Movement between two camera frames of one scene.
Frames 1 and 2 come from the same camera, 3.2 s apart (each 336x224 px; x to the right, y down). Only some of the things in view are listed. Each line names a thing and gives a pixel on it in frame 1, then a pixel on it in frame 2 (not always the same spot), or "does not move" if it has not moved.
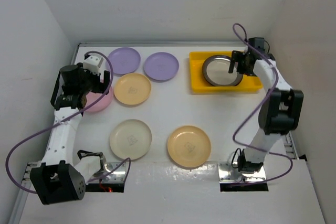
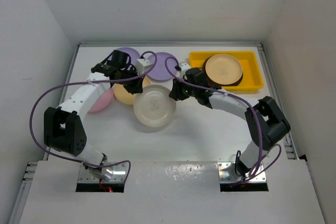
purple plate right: (161, 67) does not move
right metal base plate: (227, 173) does not move
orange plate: (189, 146) → (209, 82)
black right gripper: (237, 56) → (176, 92)
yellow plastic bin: (197, 60) does not move
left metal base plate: (117, 177) does not move
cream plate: (130, 138) → (154, 107)
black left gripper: (100, 87) → (137, 86)
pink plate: (92, 96) does not move
